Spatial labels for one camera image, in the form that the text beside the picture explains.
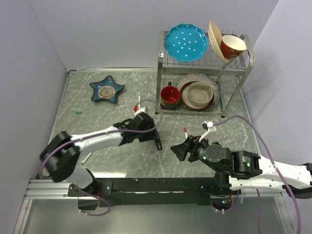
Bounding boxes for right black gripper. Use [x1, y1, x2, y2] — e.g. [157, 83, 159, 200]
[169, 133, 223, 174]

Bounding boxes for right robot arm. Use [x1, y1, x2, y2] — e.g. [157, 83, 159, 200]
[171, 136, 312, 199]

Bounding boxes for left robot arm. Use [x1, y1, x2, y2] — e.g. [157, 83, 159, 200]
[39, 112, 162, 196]

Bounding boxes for white pen near left arm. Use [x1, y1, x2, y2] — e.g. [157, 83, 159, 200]
[81, 152, 93, 165]

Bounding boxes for red and black mug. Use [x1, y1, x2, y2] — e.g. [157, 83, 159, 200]
[160, 81, 180, 110]

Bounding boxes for red rimmed plate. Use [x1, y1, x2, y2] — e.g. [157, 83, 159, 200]
[180, 81, 214, 111]

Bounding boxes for beige bowl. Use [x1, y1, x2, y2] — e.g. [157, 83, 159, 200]
[186, 82, 214, 109]

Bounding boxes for black base bar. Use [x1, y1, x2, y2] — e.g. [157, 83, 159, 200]
[68, 176, 237, 211]

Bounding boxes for blue star shaped dish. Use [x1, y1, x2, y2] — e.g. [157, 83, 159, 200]
[89, 75, 125, 103]

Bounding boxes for metal dish rack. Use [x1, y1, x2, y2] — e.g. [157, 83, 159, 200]
[155, 31, 255, 117]

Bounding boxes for blue polka dot plate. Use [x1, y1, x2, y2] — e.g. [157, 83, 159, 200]
[164, 23, 208, 63]

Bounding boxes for red bowl white inside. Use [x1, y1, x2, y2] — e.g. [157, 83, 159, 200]
[220, 35, 247, 59]

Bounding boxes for cream plate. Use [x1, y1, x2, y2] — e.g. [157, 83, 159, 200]
[208, 19, 229, 63]

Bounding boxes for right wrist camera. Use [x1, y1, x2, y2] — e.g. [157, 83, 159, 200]
[199, 121, 217, 142]

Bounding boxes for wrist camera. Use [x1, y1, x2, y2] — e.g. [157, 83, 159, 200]
[199, 121, 217, 142]
[134, 105, 148, 116]

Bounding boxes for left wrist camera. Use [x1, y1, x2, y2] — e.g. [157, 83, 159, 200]
[134, 105, 148, 116]

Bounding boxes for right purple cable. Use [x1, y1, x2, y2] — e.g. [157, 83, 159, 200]
[214, 115, 302, 234]

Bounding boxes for aluminium rail frame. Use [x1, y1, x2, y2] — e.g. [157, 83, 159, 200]
[24, 177, 81, 199]

